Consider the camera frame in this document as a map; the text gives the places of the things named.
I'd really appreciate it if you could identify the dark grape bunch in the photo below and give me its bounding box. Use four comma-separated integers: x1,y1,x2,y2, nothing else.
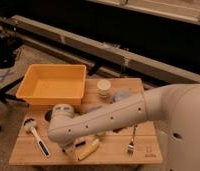
113,128,123,133

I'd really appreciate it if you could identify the black tripod stand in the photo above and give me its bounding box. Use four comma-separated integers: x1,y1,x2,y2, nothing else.
0,36,23,131

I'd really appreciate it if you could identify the small metal cup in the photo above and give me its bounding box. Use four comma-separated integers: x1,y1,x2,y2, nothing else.
45,110,52,122

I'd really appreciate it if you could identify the white lidded jar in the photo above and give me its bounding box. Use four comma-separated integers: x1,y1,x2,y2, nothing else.
97,79,111,98

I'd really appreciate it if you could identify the grey board eraser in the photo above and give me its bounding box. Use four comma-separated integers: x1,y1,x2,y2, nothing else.
75,141,86,147

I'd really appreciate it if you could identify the yellow plastic tray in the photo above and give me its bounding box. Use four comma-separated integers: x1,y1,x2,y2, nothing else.
16,64,86,106

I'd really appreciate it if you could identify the wooden folding table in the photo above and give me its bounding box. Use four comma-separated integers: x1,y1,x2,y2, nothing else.
8,77,164,167

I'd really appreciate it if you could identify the white dish brush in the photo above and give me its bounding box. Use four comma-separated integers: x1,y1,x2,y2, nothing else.
23,118,50,157

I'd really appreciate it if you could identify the metal fork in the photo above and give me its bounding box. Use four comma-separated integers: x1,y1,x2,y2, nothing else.
127,125,138,155

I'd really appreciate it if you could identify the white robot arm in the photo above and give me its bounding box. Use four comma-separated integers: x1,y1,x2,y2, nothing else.
48,84,200,171

